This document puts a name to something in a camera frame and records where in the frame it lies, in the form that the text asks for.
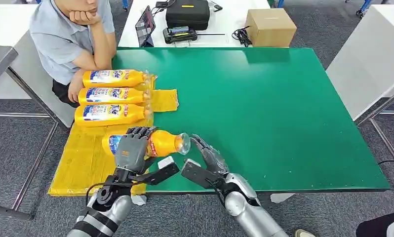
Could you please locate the person's right hand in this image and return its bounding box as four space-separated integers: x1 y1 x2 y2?
68 72 84 103

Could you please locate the large black carry case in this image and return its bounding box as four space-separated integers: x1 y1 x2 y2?
165 0 211 31

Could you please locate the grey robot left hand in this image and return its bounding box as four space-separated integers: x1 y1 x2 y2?
114 126 159 174

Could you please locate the green table mat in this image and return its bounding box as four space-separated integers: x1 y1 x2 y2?
112 47 391 194

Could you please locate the orange detergent bottle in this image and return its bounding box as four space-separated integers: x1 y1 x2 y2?
101 129 191 158
78 87 151 106
82 69 154 88
74 103 154 127

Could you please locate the person's left hand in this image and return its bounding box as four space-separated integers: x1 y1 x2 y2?
69 9 102 27

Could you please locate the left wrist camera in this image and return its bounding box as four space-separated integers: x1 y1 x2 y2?
136 156 180 186

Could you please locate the small black handheld device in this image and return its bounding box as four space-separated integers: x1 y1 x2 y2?
162 26 198 44

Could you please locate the brown cardboard box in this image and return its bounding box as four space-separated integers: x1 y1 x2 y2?
245 8 297 48

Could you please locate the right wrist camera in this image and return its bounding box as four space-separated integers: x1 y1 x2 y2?
180 158 224 190

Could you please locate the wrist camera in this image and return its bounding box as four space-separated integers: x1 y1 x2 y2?
136 156 180 186
180 158 224 190

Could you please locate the dark tablet on stand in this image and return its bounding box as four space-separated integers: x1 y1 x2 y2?
135 5 157 48

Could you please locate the bystander leg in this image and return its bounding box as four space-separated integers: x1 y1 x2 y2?
355 209 394 237

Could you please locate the white table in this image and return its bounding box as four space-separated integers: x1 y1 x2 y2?
0 3 77 220
118 0 271 49
325 4 394 177

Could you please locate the yellow plastic sheet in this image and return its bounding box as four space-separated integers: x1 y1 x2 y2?
48 74 180 197

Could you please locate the person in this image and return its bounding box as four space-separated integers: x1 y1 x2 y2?
29 0 117 109

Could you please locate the black coiled cable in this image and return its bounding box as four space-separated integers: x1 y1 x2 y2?
231 26 253 47

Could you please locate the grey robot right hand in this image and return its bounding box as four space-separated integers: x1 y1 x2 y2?
190 134 230 176

